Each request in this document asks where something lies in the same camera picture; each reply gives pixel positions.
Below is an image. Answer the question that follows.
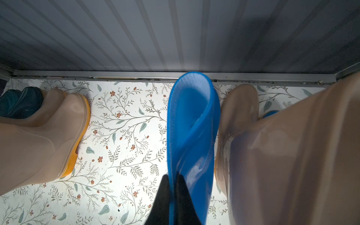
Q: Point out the blue rain boot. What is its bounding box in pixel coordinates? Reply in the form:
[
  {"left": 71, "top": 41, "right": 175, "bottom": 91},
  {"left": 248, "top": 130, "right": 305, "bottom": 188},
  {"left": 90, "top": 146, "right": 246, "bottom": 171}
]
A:
[
  {"left": 167, "top": 72, "right": 220, "bottom": 225},
  {"left": 261, "top": 110, "right": 279, "bottom": 119}
]

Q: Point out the teal rain boot back row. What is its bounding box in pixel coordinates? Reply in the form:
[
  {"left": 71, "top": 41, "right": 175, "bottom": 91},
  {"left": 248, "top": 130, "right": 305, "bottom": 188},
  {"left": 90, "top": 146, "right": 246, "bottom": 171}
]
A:
[{"left": 5, "top": 87, "right": 44, "bottom": 119}]

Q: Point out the teal rain boot carried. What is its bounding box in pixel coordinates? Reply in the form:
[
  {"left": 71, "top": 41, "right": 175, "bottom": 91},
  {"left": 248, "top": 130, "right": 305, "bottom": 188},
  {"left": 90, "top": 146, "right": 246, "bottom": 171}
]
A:
[{"left": 1, "top": 90, "right": 22, "bottom": 117}]

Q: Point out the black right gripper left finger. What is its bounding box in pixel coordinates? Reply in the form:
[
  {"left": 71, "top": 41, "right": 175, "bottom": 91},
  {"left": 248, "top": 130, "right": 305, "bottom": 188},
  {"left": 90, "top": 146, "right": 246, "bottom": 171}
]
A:
[{"left": 145, "top": 174, "right": 170, "bottom": 225}]

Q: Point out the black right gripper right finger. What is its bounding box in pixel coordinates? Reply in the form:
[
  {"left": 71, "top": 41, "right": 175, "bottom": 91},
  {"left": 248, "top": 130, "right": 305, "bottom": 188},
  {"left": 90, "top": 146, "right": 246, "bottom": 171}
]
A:
[{"left": 175, "top": 174, "right": 201, "bottom": 225}]

